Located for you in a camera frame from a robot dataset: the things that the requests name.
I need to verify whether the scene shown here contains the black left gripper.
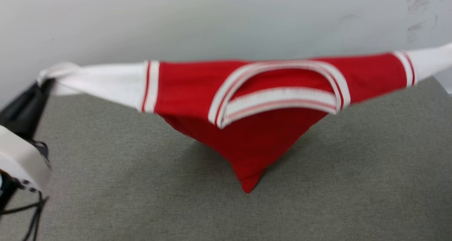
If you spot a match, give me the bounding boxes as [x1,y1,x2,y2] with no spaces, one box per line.
[0,79,54,139]

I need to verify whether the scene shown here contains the red and white shirt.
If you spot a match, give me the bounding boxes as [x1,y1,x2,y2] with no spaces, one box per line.
[37,43,452,194]

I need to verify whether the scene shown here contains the grey fabric sofa cushion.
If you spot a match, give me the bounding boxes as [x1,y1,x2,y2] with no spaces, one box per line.
[0,77,452,241]

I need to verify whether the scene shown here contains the thin black cable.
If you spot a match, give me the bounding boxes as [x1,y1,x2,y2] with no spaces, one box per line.
[0,192,48,241]

